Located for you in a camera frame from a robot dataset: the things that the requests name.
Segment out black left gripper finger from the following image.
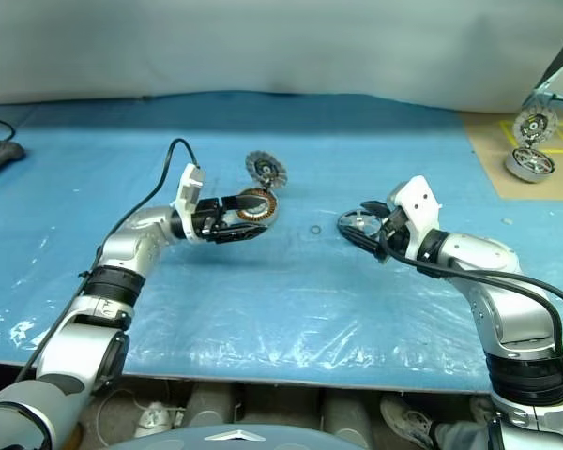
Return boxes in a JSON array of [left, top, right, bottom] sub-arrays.
[[214, 224, 270, 247], [220, 193, 266, 213]]

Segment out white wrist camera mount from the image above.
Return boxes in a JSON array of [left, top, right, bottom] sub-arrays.
[[170, 163, 208, 241], [386, 174, 446, 260]]

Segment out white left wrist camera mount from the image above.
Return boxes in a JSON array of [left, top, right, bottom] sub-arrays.
[[170, 163, 208, 241]]

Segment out silver motor housing copper windings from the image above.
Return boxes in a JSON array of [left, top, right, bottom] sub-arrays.
[[236, 186, 282, 230]]

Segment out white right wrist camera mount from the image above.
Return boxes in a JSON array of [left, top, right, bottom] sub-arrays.
[[386, 174, 446, 260]]

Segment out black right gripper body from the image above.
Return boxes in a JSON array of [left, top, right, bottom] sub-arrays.
[[378, 204, 412, 258]]

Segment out blue plastic table mat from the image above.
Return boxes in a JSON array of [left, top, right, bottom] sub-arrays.
[[0, 88, 563, 396]]

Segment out black handheld controller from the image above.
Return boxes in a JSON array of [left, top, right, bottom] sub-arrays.
[[0, 140, 27, 182]]

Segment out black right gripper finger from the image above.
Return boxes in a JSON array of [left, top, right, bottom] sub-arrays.
[[359, 200, 391, 218], [342, 228, 388, 265]]

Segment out grey sneaker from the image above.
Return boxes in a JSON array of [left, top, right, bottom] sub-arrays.
[[379, 395, 435, 450]]

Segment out grey rounded cylinder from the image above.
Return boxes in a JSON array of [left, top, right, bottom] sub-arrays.
[[186, 381, 236, 428], [322, 387, 373, 438]]

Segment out grey robot torso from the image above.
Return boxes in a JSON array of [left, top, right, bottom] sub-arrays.
[[170, 423, 330, 450]]

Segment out spare rotor housing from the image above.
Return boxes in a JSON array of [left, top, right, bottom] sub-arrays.
[[503, 145, 557, 186]]

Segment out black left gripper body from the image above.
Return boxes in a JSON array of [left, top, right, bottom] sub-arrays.
[[190, 198, 227, 244]]

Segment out white sneaker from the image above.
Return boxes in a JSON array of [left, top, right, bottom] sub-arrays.
[[134, 400, 188, 436]]

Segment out blue jeans leg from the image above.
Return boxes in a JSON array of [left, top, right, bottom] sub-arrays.
[[433, 418, 499, 450]]

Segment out black and white stand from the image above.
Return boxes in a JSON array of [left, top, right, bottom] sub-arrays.
[[528, 15, 563, 103]]

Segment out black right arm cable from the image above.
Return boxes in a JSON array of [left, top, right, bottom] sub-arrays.
[[379, 216, 563, 376]]

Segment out black ring part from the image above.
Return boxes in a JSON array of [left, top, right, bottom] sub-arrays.
[[335, 207, 391, 265]]

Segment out finned end cap yellow label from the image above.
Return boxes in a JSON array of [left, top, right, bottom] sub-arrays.
[[511, 105, 559, 144]]

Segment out brown board with yellow tape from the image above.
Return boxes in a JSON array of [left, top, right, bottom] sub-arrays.
[[456, 109, 563, 203]]

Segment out finned round motor end cap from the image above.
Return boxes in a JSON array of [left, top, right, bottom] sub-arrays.
[[244, 150, 289, 190]]

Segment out white backdrop sheet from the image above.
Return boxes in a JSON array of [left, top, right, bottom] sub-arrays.
[[0, 0, 563, 114]]

